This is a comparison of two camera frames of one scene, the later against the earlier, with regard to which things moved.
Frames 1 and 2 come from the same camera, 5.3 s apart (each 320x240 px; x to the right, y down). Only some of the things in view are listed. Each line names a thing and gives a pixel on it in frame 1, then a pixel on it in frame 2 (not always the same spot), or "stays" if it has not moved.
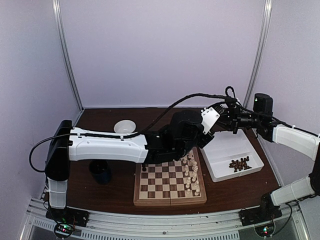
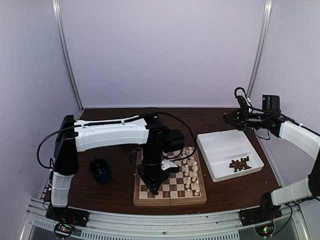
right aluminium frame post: [260, 49] stays
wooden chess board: [169, 183] stays
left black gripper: [206, 141] -> [151, 180]
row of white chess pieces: [191, 169] stays
